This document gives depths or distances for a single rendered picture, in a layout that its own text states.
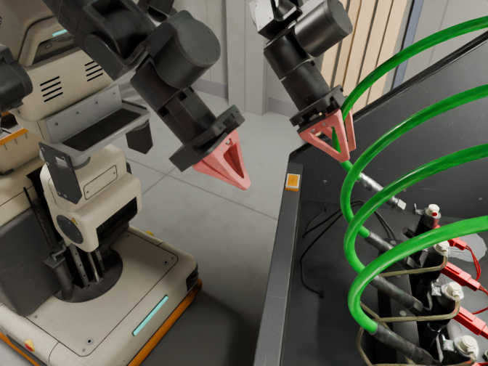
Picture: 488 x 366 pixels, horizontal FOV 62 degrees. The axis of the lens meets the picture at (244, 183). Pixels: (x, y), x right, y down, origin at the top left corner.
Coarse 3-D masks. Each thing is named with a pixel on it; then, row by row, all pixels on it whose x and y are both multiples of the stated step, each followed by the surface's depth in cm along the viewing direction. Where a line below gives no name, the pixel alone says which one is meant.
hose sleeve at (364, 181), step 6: (360, 180) 65; (366, 180) 65; (372, 180) 66; (366, 186) 66; (372, 186) 66; (378, 186) 66; (372, 192) 66; (390, 198) 66; (396, 198) 67; (390, 204) 67
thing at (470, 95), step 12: (456, 96) 46; (468, 96) 46; (480, 96) 46; (432, 108) 48; (444, 108) 47; (408, 120) 49; (420, 120) 49; (396, 132) 50; (384, 144) 51; (360, 156) 54; (372, 156) 53; (360, 168) 54; (348, 180) 56; (348, 192) 57; (348, 204) 59; (348, 216) 60; (360, 228) 61; (372, 240) 62; (384, 240) 63; (384, 252) 63; (408, 264) 63
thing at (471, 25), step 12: (468, 24) 49; (480, 24) 48; (432, 36) 50; (444, 36) 50; (456, 36) 50; (408, 48) 52; (420, 48) 51; (396, 60) 53; (372, 72) 55; (384, 72) 54; (360, 84) 56; (372, 84) 56; (348, 96) 58; (348, 108) 58; (336, 144) 62; (348, 168) 64
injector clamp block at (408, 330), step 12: (396, 240) 79; (396, 264) 74; (420, 264) 74; (396, 276) 72; (408, 276) 72; (408, 288) 70; (384, 300) 72; (432, 300) 68; (384, 312) 71; (396, 312) 66; (408, 312) 66; (396, 324) 65; (408, 324) 65; (420, 324) 70; (372, 336) 79; (408, 336) 63; (420, 336) 70; (384, 348) 68; (432, 348) 64; (384, 360) 67; (396, 360) 60
